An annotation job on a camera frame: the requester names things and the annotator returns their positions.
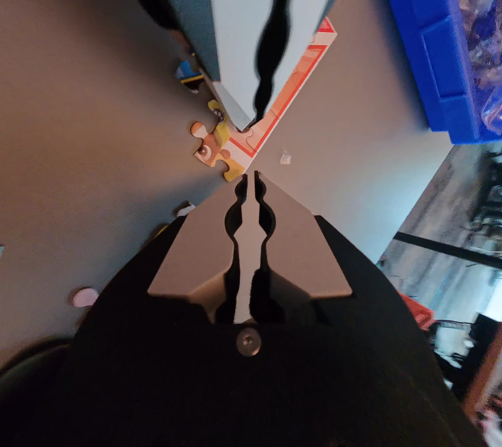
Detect black table leg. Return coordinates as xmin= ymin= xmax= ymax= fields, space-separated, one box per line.
xmin=393 ymin=231 xmax=502 ymax=270

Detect red border dog puzzle section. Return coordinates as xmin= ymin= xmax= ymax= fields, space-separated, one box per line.
xmin=207 ymin=17 xmax=338 ymax=161

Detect police hat dog puzzle piece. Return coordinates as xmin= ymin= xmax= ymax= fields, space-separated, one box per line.
xmin=174 ymin=58 xmax=206 ymax=94

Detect clear plastic bag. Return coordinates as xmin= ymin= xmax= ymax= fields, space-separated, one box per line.
xmin=447 ymin=0 xmax=502 ymax=134

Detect red black chair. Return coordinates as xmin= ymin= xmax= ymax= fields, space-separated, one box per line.
xmin=398 ymin=292 xmax=437 ymax=332

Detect blue plastic bin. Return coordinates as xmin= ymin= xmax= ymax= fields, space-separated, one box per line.
xmin=382 ymin=0 xmax=502 ymax=146

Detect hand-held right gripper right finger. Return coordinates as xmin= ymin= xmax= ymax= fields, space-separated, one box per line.
xmin=249 ymin=170 xmax=353 ymax=324

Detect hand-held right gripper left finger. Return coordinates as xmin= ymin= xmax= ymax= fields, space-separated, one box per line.
xmin=147 ymin=173 xmax=249 ymax=324

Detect grey desk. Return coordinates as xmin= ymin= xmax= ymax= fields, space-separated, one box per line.
xmin=0 ymin=0 xmax=457 ymax=371

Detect black chair armrest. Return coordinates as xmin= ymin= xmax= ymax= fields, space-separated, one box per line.
xmin=0 ymin=337 xmax=73 ymax=447

